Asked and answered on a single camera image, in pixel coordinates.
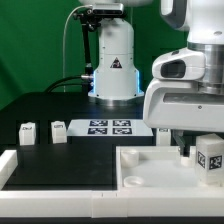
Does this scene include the white cable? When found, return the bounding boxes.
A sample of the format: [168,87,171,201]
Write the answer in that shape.
[62,4,88,93]

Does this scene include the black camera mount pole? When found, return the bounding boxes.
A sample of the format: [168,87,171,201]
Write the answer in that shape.
[73,9,100,75]

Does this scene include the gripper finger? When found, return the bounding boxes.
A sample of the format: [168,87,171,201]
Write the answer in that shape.
[172,130,185,156]

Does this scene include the white square tabletop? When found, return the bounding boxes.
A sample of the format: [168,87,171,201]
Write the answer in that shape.
[116,146,224,194]

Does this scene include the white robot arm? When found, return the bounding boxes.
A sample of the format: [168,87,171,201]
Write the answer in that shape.
[79,0,224,154]

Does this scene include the black camera on mount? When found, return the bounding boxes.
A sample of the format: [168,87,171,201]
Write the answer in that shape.
[92,3,124,15]

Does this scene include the black cables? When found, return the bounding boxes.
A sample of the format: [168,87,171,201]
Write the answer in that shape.
[44,75,90,93]

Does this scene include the white sheet with tags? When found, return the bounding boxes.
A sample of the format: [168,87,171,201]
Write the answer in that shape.
[67,119,153,137]

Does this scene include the white U-shaped fence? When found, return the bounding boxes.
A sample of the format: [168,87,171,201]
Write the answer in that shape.
[0,150,224,218]

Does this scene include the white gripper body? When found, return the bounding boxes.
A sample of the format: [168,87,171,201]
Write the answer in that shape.
[143,48,224,132]

